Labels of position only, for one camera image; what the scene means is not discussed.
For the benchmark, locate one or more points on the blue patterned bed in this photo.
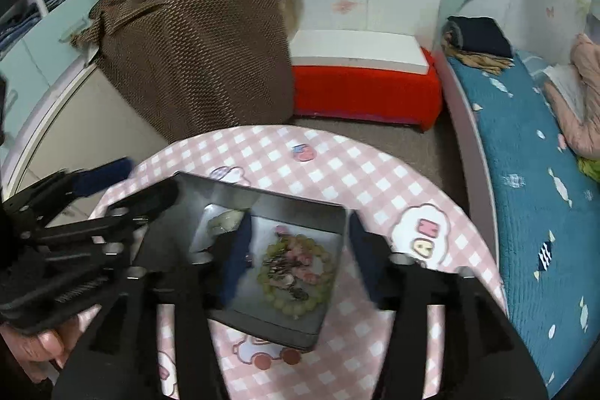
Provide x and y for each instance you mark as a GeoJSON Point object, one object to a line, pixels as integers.
{"type": "Point", "coordinates": [515, 194]}

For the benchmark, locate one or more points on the pale pink butterfly sticker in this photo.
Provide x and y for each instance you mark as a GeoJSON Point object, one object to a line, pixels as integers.
{"type": "Point", "coordinates": [345, 6]}

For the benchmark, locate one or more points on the pink bear charm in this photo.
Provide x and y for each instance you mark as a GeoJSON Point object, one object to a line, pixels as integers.
{"type": "Point", "coordinates": [300, 258]}

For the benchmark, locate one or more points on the white cloth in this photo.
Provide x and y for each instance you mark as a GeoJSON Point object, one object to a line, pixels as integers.
{"type": "Point", "coordinates": [565, 88]}

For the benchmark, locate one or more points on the pink bow clip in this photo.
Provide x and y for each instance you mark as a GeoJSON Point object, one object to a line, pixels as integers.
{"type": "Point", "coordinates": [307, 276]}

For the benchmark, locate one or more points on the person's left hand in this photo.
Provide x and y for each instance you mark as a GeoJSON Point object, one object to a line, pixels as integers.
{"type": "Point", "coordinates": [37, 346]}

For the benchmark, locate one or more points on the dark folded clothing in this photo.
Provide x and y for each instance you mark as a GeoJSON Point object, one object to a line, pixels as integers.
{"type": "Point", "coordinates": [485, 35]}

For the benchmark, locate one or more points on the brown dotted cloth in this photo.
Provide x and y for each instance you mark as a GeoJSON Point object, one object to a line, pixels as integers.
{"type": "Point", "coordinates": [197, 53]}

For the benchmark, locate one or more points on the pink padded jacket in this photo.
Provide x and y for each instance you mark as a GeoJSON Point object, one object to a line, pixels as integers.
{"type": "Point", "coordinates": [586, 100]}

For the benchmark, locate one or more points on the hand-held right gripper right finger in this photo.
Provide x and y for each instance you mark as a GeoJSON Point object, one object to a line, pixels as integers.
{"type": "Point", "coordinates": [364, 262]}

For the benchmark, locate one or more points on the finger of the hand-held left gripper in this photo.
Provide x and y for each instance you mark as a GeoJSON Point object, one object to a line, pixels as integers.
{"type": "Point", "coordinates": [103, 176]}
{"type": "Point", "coordinates": [150, 199]}

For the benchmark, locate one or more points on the red stool with white top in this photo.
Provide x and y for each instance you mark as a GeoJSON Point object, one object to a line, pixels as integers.
{"type": "Point", "coordinates": [365, 95]}

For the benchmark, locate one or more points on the pink checked cartoon tablecloth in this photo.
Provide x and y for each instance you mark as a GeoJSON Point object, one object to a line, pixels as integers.
{"type": "Point", "coordinates": [365, 175]}

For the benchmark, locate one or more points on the small butterfly sticker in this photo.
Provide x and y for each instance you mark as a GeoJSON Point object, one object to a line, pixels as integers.
{"type": "Point", "coordinates": [551, 11]}

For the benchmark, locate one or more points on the green padded jacket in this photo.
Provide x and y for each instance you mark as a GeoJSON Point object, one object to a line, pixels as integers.
{"type": "Point", "coordinates": [591, 169]}

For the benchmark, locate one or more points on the grey metal tin box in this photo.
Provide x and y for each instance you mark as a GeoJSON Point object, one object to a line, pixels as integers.
{"type": "Point", "coordinates": [281, 332]}

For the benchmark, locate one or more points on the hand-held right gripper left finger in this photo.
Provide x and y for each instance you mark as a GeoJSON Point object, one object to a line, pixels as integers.
{"type": "Point", "coordinates": [236, 262]}

